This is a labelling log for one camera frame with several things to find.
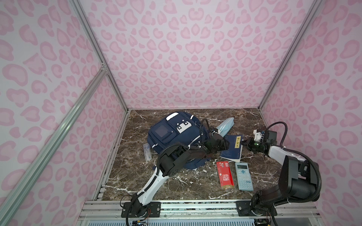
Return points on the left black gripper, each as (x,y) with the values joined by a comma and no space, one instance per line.
(225,145)

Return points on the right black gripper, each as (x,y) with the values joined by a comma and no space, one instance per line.
(250,141)

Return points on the blue book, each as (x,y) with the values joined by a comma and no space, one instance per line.
(233,153)

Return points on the navy blue student backpack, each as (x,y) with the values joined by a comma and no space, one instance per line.
(178,127)

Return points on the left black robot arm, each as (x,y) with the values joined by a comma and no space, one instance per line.
(192,150)

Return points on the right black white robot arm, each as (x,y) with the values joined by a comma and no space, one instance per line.
(300,178)

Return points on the light blue pencil case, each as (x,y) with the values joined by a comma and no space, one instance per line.
(225,126)

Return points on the red rectangular box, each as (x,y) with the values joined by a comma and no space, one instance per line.
(225,175)

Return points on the teal calculator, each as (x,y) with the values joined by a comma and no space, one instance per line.
(243,177)

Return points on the transparent ruler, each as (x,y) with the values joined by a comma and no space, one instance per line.
(147,152)

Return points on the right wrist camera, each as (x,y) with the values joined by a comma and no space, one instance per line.
(258,135)

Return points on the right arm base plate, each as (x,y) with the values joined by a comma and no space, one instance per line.
(246,208)

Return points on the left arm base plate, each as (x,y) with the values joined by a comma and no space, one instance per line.
(141,211)

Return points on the aluminium front rail frame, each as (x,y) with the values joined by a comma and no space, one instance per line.
(199,213)

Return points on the aluminium diagonal frame bar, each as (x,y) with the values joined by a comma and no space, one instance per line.
(30,177)

